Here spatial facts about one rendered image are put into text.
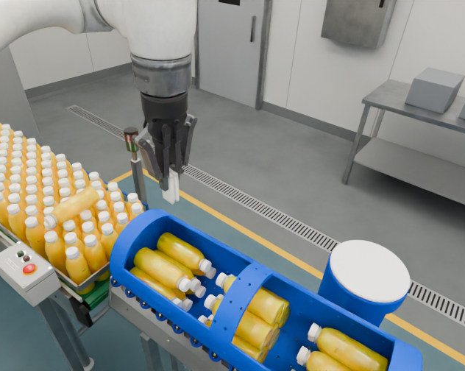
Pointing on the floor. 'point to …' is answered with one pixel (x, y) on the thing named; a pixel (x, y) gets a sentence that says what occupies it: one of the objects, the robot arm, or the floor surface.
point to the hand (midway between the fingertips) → (170, 185)
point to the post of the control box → (46, 311)
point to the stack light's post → (138, 179)
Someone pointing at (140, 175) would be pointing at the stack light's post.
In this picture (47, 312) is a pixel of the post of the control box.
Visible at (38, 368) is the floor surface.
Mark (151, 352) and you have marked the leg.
